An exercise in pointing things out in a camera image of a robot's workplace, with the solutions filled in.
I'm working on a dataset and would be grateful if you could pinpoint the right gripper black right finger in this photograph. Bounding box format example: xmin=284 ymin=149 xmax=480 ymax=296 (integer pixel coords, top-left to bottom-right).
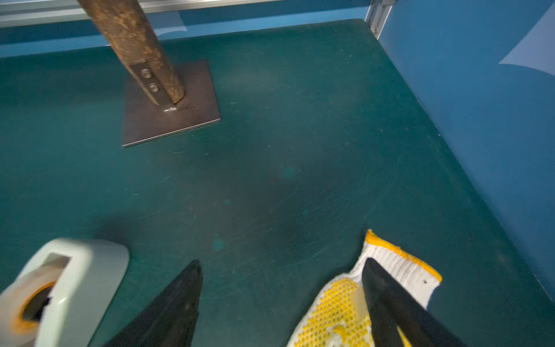
xmin=362 ymin=258 xmax=465 ymax=346

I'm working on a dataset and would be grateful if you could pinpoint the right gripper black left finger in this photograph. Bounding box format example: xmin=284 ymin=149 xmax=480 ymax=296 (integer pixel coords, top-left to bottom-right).
xmin=106 ymin=260 xmax=203 ymax=346

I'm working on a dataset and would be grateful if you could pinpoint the white tape dispenser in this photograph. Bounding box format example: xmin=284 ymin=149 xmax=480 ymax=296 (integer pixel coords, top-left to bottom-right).
xmin=1 ymin=238 xmax=130 ymax=346

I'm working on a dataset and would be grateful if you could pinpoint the pink cherry blossom tree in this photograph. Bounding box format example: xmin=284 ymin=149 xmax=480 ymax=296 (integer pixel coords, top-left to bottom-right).
xmin=79 ymin=1 xmax=221 ymax=147

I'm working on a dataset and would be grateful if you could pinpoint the aluminium frame right post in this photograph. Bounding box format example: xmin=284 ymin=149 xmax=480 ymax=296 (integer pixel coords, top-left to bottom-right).
xmin=364 ymin=0 xmax=397 ymax=40

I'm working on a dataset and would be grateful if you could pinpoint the aluminium frame back rail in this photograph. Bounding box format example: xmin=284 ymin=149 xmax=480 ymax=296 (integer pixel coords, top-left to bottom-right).
xmin=1 ymin=0 xmax=267 ymax=28

